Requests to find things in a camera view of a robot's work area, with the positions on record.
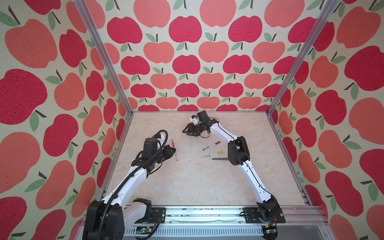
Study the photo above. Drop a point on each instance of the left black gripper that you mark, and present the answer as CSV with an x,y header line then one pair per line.
x,y
168,154

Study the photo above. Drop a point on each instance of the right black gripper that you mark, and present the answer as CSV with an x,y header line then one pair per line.
x,y
189,127

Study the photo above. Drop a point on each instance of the white patterned pen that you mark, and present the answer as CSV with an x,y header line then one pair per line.
x,y
212,145

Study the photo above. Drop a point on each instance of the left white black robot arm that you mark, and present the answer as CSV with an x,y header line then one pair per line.
x,y
109,218

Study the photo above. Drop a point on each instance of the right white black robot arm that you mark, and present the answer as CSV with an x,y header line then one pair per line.
x,y
269,209

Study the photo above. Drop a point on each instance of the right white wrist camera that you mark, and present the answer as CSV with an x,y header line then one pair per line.
x,y
195,120

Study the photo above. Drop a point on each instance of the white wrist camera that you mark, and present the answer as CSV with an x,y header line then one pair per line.
x,y
195,120
161,138

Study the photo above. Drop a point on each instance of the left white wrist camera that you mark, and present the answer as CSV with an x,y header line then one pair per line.
x,y
161,138

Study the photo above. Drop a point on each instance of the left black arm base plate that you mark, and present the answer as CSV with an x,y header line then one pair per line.
x,y
157,214

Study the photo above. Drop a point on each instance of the aluminium front frame rail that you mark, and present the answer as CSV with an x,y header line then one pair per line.
x,y
230,215

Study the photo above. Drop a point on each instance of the white slotted cable duct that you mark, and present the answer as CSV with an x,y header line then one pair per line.
x,y
179,231

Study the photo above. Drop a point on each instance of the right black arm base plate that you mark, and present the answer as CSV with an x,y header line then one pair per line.
x,y
250,214

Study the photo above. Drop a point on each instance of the left aluminium frame post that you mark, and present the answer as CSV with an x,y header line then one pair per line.
x,y
90,24

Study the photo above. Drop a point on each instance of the aluminium frame post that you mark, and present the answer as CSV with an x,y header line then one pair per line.
x,y
319,25
90,24

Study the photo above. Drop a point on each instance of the right aluminium frame post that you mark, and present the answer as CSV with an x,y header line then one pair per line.
x,y
319,25

